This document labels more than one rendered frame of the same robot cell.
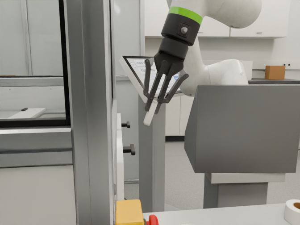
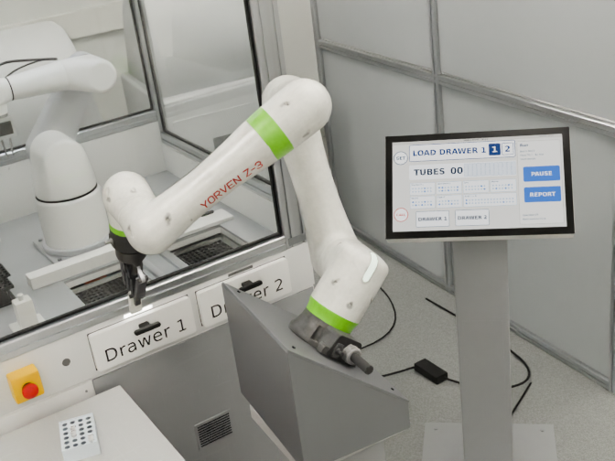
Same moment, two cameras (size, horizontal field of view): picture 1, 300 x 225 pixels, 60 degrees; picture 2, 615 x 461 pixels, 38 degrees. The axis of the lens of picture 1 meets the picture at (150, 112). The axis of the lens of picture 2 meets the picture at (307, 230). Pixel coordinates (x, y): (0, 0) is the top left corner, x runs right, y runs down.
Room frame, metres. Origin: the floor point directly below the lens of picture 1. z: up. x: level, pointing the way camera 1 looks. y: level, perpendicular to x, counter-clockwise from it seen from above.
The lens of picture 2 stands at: (0.36, -2.00, 2.07)
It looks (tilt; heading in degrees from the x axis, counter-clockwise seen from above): 25 degrees down; 67
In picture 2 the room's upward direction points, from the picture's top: 8 degrees counter-clockwise
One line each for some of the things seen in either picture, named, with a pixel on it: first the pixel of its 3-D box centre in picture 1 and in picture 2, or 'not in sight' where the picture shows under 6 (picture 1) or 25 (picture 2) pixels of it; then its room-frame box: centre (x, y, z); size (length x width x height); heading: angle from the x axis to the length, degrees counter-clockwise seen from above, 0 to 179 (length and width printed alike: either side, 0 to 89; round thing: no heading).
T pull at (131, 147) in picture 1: (128, 149); (145, 326); (0.73, 0.06, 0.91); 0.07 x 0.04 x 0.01; 7
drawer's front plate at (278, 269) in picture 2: (118, 132); (245, 291); (1.04, 0.13, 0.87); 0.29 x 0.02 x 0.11; 7
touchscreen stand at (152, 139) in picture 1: (157, 157); (483, 348); (1.72, -0.06, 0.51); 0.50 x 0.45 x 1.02; 54
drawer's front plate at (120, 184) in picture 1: (119, 160); (144, 333); (0.73, 0.09, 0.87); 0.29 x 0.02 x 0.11; 7
